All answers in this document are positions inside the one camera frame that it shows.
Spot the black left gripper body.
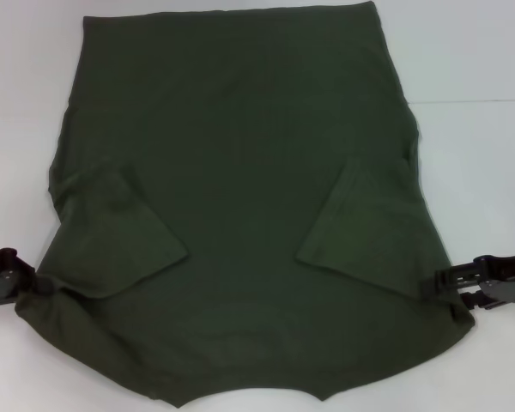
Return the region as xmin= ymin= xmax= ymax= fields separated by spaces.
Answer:
xmin=0 ymin=275 xmax=24 ymax=311

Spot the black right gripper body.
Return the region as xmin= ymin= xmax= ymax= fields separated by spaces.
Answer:
xmin=473 ymin=252 xmax=515 ymax=304

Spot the dark green shirt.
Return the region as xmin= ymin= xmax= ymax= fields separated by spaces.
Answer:
xmin=13 ymin=2 xmax=476 ymax=412

